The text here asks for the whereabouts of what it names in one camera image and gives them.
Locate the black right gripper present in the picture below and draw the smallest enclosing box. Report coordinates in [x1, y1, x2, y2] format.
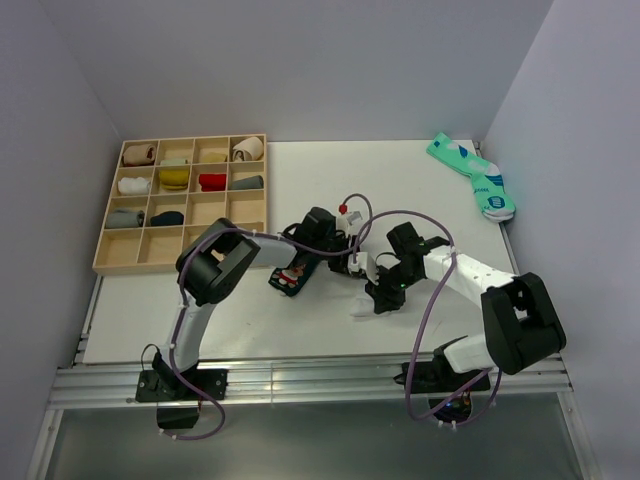
[365, 262, 422, 314]

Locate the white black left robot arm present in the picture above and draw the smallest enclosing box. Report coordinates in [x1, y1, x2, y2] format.
[152, 205, 362, 399]

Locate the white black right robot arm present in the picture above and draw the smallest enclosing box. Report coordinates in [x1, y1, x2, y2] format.
[352, 222, 567, 390]

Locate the dark green reindeer sock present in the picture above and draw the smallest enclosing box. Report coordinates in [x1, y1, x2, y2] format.
[268, 254, 320, 297]

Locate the dark grey rolled sock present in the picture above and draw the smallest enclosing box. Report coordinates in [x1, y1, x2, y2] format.
[229, 175, 264, 191]

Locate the cream brown rolled sock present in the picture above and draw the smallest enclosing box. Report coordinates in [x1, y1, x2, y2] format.
[232, 136, 264, 162]

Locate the red rolled sock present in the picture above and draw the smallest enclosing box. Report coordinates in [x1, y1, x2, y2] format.
[198, 173, 227, 192]

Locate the mint green patterned sock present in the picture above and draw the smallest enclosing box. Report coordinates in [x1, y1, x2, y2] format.
[426, 133, 516, 223]

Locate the dark navy rolled sock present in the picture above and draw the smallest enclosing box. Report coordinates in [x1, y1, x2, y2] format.
[149, 211, 184, 227]

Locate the mustard yellow rolled sock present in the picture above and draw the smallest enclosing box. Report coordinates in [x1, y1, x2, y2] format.
[158, 169, 190, 191]

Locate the wooden compartment tray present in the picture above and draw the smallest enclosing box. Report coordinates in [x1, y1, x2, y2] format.
[93, 134, 268, 275]

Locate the pale green rolled sock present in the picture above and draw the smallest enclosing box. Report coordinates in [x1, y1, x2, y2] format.
[159, 157, 189, 166]

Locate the beige rolled sock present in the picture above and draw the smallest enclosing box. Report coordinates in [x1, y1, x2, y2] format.
[122, 143, 156, 167]

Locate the white rolled sock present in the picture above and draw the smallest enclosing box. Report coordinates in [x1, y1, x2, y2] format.
[117, 177, 151, 196]

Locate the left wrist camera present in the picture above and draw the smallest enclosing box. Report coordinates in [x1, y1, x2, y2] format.
[336, 203, 364, 236]

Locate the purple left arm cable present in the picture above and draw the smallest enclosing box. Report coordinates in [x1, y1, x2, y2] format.
[169, 193, 374, 441]

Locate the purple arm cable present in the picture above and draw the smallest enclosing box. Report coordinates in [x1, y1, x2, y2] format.
[169, 193, 374, 441]
[352, 209, 504, 431]

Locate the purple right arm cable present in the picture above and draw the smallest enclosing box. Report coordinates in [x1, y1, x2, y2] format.
[352, 209, 504, 431]

